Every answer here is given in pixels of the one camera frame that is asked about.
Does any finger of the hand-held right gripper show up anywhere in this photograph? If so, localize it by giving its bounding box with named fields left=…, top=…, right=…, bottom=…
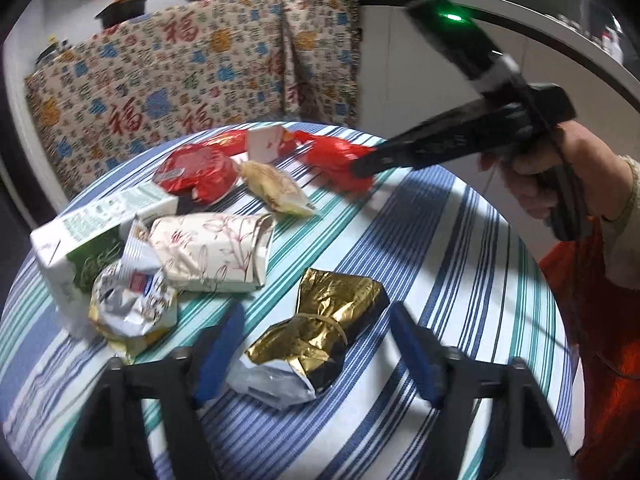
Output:
left=349, top=106, right=540, bottom=179
left=384, top=97, right=507, bottom=155

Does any person's right hand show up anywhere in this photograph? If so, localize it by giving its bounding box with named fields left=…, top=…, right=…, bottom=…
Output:
left=477, top=120, right=633, bottom=221

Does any beige snack packet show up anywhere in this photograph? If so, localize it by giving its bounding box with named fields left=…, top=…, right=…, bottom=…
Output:
left=237, top=160, right=317, bottom=218

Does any green white carton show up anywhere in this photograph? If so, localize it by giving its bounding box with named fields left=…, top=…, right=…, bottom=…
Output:
left=30, top=180, right=180, bottom=336

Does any red foil round package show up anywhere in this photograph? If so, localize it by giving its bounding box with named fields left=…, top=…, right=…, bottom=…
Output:
left=152, top=142, right=241, bottom=206

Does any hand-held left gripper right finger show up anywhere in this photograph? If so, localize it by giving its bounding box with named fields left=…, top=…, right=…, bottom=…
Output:
left=389, top=302, right=578, bottom=480

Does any gold black foil bag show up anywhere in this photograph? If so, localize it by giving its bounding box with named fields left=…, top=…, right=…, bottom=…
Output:
left=227, top=267, right=391, bottom=408

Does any small white box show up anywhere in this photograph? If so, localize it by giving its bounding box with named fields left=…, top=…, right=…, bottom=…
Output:
left=246, top=124, right=300, bottom=163

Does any long red wrapper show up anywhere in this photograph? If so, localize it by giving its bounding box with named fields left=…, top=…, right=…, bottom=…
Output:
left=205, top=129, right=248, bottom=156

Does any dark cookware pile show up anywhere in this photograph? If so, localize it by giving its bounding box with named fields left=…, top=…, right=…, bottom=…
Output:
left=34, top=35, right=77, bottom=67

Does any red plastic bag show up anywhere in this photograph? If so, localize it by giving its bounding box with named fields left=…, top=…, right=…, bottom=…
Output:
left=295, top=130, right=378, bottom=193

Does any black pot with red lid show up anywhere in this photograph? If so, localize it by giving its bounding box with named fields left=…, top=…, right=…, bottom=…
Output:
left=95, top=0, right=151, bottom=29

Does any person's right forearm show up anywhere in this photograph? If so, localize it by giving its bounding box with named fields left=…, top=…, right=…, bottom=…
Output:
left=597, top=155, right=640, bottom=291

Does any orange apron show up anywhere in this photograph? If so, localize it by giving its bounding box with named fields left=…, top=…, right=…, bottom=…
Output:
left=537, top=215, right=640, bottom=480

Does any small white bottle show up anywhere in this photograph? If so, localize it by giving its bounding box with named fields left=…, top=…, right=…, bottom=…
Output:
left=600, top=25, right=624, bottom=59

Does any crumpled silver gold bag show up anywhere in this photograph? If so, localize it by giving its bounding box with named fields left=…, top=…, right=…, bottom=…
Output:
left=89, top=217, right=178, bottom=363

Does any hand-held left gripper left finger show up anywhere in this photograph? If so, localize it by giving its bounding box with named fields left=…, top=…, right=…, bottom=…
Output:
left=57, top=302, right=246, bottom=480

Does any patterned cloth with red characters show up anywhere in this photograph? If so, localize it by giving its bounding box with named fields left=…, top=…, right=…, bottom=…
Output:
left=22, top=0, right=363, bottom=201

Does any striped tablecloth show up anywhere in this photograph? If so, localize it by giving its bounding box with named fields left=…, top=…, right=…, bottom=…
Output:
left=0, top=120, right=583, bottom=480

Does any floral paper package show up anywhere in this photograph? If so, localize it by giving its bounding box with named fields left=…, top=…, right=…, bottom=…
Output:
left=149, top=211, right=275, bottom=295

